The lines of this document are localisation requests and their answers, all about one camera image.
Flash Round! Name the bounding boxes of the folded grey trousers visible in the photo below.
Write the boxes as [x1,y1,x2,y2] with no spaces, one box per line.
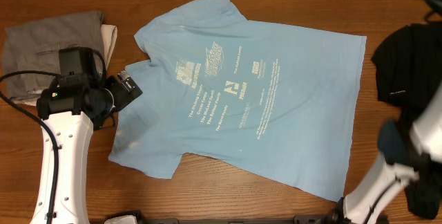
[1,10,106,105]

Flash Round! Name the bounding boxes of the black garment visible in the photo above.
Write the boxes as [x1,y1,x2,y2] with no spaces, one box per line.
[372,24,441,220]

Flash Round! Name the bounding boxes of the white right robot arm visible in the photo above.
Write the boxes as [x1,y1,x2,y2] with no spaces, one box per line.
[294,0,441,224]

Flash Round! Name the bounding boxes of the light blue printed t-shirt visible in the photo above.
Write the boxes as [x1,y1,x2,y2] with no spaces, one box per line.
[108,0,366,201]

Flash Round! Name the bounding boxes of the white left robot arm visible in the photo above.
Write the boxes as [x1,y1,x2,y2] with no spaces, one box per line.
[32,47,142,223]

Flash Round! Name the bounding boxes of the folded beige garment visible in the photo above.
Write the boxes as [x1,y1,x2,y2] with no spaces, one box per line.
[13,24,117,106]

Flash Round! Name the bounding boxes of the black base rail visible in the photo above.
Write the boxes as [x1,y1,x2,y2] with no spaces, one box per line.
[95,210,351,224]

